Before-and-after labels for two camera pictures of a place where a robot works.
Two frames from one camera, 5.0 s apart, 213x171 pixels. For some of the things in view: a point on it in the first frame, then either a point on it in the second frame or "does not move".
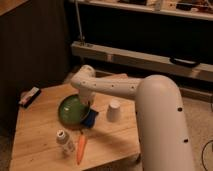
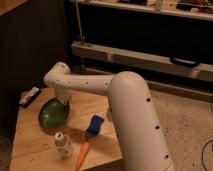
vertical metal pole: [82, 38] does not move
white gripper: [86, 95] → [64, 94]
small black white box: [28, 96] does not move
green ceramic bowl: [72, 111] → [54, 114]
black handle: [180, 61] does not move
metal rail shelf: [142, 60] does not move
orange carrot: [81, 146] → [83, 155]
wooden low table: [43, 142] does not move
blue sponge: [89, 120] → [95, 124]
